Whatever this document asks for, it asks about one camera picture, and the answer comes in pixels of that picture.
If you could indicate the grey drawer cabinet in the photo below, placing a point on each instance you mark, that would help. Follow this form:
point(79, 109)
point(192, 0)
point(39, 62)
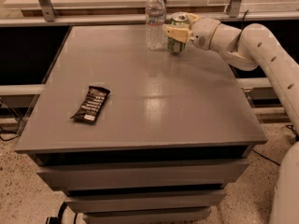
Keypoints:
point(174, 131)

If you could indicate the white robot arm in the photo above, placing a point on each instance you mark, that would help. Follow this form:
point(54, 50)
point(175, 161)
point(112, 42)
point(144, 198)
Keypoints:
point(246, 49)

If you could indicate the black snack bar wrapper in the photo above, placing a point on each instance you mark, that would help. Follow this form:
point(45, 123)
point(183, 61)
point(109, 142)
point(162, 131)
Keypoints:
point(90, 108)

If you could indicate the green soda can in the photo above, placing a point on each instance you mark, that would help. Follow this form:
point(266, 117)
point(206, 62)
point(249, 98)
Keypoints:
point(178, 18)

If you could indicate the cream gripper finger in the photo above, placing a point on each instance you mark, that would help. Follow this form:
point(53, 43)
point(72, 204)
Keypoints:
point(192, 18)
point(181, 34)

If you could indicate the white background table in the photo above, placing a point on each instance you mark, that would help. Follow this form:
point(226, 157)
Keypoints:
point(23, 13)

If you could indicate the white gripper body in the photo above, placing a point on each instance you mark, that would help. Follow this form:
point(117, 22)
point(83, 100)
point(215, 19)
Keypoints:
point(203, 32)

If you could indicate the clear plastic water bottle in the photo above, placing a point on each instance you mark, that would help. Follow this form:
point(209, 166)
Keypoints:
point(155, 18)

